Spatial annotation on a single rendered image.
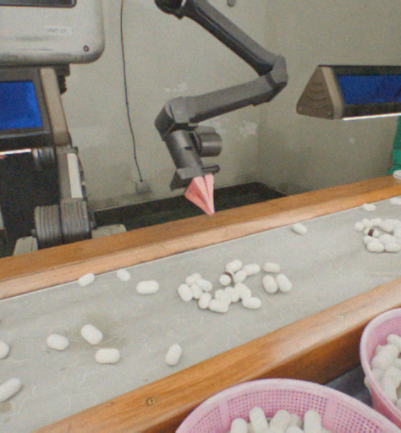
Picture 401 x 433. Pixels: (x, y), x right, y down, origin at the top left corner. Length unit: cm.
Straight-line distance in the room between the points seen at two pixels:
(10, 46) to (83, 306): 64
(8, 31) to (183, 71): 192
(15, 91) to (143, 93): 232
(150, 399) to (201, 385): 6
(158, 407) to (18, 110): 34
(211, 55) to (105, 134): 100
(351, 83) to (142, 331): 48
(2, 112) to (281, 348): 42
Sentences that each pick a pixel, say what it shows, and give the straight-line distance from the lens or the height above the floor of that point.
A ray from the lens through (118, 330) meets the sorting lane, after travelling 58.
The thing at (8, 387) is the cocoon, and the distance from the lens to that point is 52.
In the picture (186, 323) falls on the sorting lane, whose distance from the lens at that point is 58.
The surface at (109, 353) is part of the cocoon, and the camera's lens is 52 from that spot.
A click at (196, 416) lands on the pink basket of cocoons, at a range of 43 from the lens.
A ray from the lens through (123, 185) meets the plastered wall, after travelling 274.
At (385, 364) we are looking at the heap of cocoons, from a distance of 57.
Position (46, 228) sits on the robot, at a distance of 90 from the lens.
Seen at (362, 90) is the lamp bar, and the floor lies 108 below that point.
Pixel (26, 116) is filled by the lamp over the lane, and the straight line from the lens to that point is 36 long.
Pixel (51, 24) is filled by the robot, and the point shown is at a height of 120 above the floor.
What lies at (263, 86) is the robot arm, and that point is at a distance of 105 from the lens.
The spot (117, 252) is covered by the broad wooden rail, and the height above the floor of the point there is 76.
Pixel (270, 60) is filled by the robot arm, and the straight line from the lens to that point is 114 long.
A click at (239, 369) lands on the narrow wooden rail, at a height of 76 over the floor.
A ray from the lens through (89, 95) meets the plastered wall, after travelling 257.
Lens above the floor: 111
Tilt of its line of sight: 23 degrees down
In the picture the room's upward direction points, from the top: straight up
